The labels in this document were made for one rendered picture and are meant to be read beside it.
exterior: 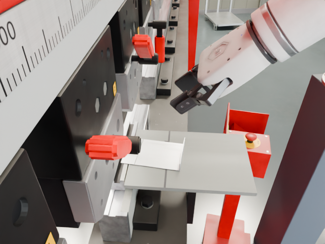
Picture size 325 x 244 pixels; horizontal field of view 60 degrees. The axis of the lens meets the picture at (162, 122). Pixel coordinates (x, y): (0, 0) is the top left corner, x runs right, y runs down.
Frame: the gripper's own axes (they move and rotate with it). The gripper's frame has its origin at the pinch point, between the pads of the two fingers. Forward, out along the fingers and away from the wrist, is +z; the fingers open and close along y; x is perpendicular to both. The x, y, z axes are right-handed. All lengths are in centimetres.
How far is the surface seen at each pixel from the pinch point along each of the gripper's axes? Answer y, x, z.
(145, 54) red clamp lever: 6.7, -11.3, -3.8
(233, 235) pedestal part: -32, 97, 57
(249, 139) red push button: -32, 44, 13
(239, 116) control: -48, 45, 17
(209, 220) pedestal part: -38, 88, 66
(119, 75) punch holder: 7.8, -11.8, 1.0
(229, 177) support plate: 3.7, 19.9, 4.8
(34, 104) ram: 29.5, -18.7, -9.3
